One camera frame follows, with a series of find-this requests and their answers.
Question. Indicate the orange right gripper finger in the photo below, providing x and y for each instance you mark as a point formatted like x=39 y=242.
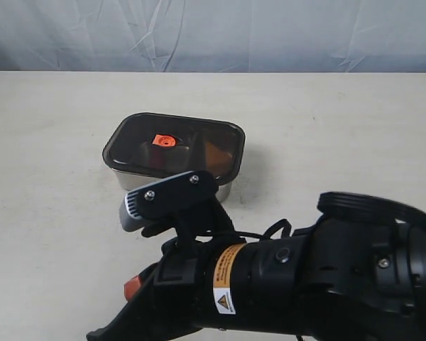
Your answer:
x=132 y=286

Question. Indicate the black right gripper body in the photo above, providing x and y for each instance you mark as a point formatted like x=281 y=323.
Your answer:
x=185 y=293

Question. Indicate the dark transparent lunch box lid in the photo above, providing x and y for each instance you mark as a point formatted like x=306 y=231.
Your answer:
x=182 y=138

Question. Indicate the yellow toy cheese wedge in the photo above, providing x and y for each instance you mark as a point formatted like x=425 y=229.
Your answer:
x=217 y=160

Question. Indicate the red toy sausage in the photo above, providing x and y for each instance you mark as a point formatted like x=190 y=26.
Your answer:
x=157 y=157

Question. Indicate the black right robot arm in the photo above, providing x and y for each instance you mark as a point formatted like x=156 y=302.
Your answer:
x=358 y=273

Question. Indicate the stainless steel lunch box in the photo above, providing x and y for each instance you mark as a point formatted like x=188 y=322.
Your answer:
x=130 y=181

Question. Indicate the blue-grey backdrop cloth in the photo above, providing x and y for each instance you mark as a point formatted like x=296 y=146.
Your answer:
x=213 y=36

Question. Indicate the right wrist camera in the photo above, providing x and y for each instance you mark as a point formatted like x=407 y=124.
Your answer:
x=186 y=202

